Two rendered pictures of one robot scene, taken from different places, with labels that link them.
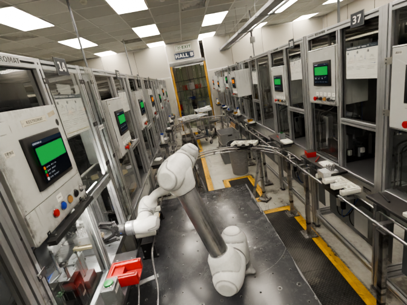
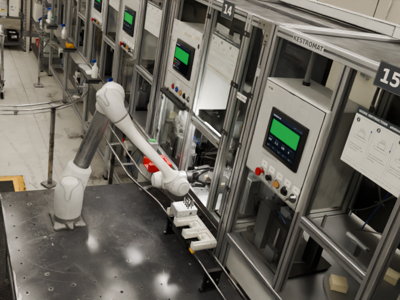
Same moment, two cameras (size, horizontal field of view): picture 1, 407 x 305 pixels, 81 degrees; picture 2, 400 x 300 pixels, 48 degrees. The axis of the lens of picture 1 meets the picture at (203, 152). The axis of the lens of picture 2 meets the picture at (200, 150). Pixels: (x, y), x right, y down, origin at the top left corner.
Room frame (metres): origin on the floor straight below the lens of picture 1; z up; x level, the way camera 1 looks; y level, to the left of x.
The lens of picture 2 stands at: (3.47, -0.56, 2.29)
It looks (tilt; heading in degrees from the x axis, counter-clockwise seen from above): 24 degrees down; 151
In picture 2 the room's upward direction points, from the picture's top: 11 degrees clockwise
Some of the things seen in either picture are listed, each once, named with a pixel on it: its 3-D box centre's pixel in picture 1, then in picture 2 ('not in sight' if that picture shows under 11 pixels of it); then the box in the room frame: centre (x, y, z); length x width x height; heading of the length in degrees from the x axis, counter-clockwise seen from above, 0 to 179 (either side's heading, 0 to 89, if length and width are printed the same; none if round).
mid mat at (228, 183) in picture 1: (243, 188); not in sight; (3.59, -0.53, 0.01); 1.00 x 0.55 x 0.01; 2
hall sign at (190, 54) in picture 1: (184, 55); not in sight; (9.62, 0.03, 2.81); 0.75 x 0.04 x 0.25; 92
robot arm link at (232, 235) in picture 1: (234, 245); (68, 195); (1.21, -0.08, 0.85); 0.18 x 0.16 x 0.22; 162
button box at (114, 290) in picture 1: (110, 294); (152, 148); (0.88, 0.53, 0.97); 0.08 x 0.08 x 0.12; 2
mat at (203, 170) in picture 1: (192, 155); not in sight; (6.04, 0.29, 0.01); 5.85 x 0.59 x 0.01; 2
